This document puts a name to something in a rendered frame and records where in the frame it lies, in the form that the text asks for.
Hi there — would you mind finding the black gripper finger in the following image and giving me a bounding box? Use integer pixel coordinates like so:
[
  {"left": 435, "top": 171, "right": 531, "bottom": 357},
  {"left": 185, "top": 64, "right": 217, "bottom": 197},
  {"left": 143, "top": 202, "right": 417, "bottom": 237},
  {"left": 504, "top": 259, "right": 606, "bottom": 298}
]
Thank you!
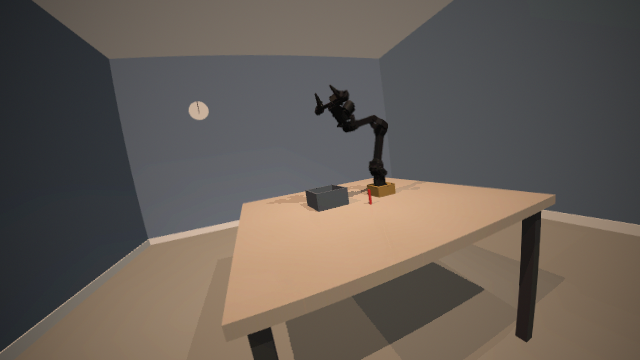
[
  {"left": 315, "top": 93, "right": 322, "bottom": 111},
  {"left": 329, "top": 85, "right": 344, "bottom": 99}
]

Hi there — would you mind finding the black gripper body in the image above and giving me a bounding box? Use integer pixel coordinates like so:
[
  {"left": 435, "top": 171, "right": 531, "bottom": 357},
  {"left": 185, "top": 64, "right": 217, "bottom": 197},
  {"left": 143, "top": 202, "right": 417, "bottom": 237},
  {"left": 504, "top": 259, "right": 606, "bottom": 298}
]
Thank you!
[{"left": 314, "top": 90, "right": 349, "bottom": 118}]

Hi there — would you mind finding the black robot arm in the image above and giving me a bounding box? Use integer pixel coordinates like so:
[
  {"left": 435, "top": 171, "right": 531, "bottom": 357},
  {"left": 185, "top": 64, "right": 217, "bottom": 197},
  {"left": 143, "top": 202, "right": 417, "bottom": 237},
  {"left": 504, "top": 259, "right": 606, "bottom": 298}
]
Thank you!
[{"left": 336, "top": 100, "right": 388, "bottom": 186}]

